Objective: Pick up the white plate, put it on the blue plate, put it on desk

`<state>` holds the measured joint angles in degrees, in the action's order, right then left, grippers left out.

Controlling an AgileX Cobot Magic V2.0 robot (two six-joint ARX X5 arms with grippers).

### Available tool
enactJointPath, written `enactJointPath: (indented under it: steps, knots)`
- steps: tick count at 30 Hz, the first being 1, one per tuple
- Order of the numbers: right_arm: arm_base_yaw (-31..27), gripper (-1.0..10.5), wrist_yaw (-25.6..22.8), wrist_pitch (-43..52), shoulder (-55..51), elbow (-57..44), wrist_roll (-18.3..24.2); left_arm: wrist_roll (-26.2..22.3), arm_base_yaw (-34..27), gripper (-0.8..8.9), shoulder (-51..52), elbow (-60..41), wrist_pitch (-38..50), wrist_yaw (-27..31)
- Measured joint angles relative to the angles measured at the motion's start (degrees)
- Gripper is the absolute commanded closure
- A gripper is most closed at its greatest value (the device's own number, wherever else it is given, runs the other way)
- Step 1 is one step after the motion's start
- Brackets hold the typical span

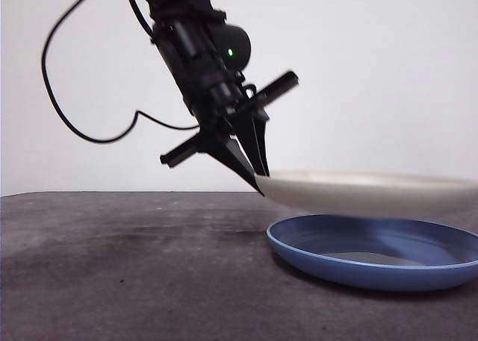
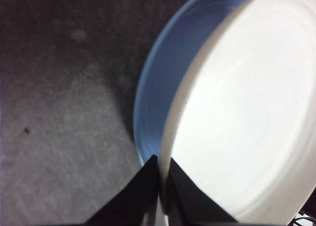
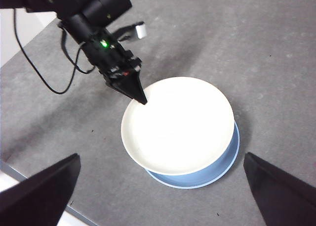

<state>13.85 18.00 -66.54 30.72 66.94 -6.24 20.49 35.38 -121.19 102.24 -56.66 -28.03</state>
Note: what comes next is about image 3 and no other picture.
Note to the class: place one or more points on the small white camera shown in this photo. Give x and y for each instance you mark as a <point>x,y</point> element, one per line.
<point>141,31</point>

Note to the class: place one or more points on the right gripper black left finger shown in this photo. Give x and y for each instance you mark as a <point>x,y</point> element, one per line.
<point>37,198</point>

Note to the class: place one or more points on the white round plate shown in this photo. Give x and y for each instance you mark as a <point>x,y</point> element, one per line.
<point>177,127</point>

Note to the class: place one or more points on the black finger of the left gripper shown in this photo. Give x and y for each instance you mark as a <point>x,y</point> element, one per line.
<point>133,90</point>

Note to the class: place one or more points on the blue round plate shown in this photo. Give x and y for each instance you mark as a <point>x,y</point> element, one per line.
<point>195,182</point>

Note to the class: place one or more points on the black camera stand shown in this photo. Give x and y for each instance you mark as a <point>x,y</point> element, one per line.
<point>126,34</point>

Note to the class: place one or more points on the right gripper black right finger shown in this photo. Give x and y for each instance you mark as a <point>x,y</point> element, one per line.
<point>284,198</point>

